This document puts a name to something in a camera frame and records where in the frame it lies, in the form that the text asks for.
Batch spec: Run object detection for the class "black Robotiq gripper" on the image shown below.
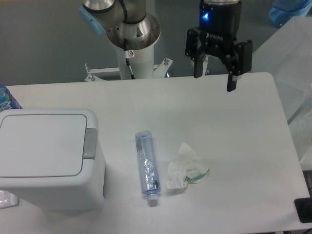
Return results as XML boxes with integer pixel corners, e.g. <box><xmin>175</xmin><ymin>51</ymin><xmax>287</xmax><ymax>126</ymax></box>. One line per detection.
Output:
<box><xmin>185</xmin><ymin>0</ymin><xmax>253</xmax><ymax>92</ymax></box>

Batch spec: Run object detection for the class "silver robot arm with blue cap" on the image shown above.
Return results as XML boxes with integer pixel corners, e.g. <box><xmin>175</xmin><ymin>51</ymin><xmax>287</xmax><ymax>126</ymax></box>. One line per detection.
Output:
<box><xmin>79</xmin><ymin>0</ymin><xmax>253</xmax><ymax>92</ymax></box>

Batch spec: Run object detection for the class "white push-lid trash can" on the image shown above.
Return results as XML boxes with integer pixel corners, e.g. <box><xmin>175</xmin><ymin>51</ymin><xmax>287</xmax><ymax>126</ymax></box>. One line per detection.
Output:
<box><xmin>0</xmin><ymin>109</ymin><xmax>106</xmax><ymax>211</ymax></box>

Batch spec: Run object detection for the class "blue water bottle top right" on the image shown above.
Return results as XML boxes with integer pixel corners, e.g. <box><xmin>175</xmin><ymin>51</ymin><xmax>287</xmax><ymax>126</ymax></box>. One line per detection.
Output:
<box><xmin>269</xmin><ymin>0</ymin><xmax>312</xmax><ymax>28</ymax></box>

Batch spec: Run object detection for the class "crumpled white plastic wrapper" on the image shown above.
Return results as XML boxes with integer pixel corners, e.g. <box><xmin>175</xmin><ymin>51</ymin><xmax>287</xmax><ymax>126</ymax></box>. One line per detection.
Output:
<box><xmin>166</xmin><ymin>142</ymin><xmax>210</xmax><ymax>189</ymax></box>

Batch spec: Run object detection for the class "clear empty plastic bottle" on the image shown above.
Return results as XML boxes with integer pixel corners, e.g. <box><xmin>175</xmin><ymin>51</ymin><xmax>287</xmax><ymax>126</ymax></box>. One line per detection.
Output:
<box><xmin>135</xmin><ymin>131</ymin><xmax>161</xmax><ymax>207</ymax></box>

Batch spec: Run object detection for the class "black device at right edge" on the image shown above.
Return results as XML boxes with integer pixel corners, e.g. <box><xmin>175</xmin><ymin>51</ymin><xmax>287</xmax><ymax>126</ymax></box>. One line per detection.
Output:
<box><xmin>294</xmin><ymin>197</ymin><xmax>312</xmax><ymax>223</ymax></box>

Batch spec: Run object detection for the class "blue labelled bottle left edge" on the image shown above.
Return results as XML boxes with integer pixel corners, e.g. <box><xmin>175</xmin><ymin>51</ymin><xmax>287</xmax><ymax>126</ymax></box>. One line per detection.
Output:
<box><xmin>0</xmin><ymin>84</ymin><xmax>22</xmax><ymax>112</ymax></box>

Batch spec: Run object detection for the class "clear plastic packet left edge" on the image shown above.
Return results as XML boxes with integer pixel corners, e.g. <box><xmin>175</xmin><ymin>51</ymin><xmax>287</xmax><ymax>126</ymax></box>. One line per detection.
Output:
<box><xmin>0</xmin><ymin>191</ymin><xmax>19</xmax><ymax>209</ymax></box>

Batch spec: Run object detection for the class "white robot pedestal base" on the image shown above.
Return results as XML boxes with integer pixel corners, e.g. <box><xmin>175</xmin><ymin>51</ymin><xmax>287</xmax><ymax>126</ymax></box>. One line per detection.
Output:
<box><xmin>85</xmin><ymin>45</ymin><xmax>173</xmax><ymax>82</ymax></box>

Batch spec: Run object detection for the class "black cable on pedestal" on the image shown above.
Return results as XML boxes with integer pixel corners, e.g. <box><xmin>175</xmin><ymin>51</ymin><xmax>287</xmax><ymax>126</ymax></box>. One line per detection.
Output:
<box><xmin>123</xmin><ymin>38</ymin><xmax>136</xmax><ymax>80</ymax></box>

